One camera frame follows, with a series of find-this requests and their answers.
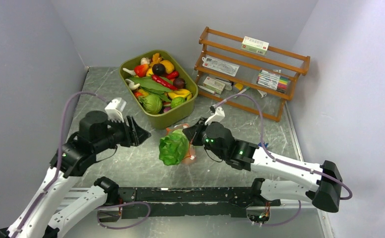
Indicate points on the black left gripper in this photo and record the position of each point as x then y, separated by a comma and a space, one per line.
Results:
130, 131

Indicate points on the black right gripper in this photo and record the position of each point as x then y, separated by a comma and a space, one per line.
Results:
196, 132

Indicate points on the clear zip bag orange zipper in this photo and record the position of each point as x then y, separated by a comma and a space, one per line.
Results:
182, 126

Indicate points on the peach toy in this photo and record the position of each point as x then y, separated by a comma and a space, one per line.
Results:
189, 160

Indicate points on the napa cabbage toy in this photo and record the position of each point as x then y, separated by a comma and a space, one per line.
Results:
173, 148

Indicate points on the dark purple plum toy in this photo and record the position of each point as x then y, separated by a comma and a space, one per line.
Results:
158, 69

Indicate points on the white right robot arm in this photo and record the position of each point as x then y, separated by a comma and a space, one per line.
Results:
319, 184

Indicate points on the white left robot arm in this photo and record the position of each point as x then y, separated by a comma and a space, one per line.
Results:
97, 133

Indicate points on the olive green plastic bin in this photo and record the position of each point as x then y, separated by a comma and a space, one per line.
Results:
161, 121

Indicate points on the green leafy vegetable toy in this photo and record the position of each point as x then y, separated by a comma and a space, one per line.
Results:
151, 103

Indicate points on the small green lime toy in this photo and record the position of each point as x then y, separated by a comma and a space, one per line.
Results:
177, 102

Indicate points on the yellow banana pepper toy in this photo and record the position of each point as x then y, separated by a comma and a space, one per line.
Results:
184, 93

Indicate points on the white mushroom toy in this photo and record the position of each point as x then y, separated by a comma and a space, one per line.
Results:
132, 85

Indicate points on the flat green leaf toy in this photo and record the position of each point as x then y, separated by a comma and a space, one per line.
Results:
149, 84

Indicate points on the dark red beet toy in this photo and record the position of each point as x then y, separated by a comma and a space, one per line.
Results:
179, 83

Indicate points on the small white green box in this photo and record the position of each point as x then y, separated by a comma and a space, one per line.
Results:
213, 84

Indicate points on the long red chili toy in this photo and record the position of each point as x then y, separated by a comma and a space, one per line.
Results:
163, 82

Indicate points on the short red chili toy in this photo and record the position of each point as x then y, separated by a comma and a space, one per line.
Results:
173, 75

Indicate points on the red pepper toy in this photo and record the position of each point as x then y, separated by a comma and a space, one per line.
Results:
141, 70

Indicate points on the yellow lemon toy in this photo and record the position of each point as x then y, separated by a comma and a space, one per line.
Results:
150, 72

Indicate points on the blue clip on table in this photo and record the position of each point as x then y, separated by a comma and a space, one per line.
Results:
263, 144

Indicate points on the yellow potato toy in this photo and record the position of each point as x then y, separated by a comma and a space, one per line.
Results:
169, 67

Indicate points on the white pen on table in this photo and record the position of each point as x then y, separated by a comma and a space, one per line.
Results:
241, 92

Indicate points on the flat packaged stationery card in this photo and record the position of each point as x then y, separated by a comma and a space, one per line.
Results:
220, 65

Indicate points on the white garlic bulb toy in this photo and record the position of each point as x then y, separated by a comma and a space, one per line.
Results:
145, 61

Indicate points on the orange ginger root toy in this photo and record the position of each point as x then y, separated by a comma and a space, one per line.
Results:
156, 58

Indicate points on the wooden shelf rack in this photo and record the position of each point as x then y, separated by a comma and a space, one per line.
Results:
227, 47

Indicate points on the coloured marker pen set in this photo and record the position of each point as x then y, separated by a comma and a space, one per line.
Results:
273, 81

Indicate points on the white box on top shelf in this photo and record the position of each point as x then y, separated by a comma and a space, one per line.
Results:
254, 46

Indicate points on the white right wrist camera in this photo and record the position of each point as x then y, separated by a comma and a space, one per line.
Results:
217, 116

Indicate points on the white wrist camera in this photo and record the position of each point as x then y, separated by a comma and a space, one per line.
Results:
217, 116
115, 108

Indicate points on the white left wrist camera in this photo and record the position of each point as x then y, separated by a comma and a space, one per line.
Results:
115, 108

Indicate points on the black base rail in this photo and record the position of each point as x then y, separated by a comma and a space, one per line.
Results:
185, 201

